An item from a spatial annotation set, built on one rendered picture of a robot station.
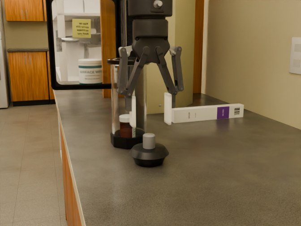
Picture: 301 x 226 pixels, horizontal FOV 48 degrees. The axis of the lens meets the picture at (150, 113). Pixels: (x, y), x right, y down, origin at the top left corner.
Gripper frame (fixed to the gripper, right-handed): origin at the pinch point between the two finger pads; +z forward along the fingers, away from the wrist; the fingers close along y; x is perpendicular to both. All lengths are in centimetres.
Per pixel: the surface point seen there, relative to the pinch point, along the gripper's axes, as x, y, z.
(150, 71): 45.5, 14.1, -3.7
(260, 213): -27.7, 10.3, 11.4
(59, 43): 78, -15, -13
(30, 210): 166, -38, 106
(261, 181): -17.1, 17.9, 11.5
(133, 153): -1.3, -4.4, 8.6
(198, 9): 83, 50, -28
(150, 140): -1.5, -0.5, 5.8
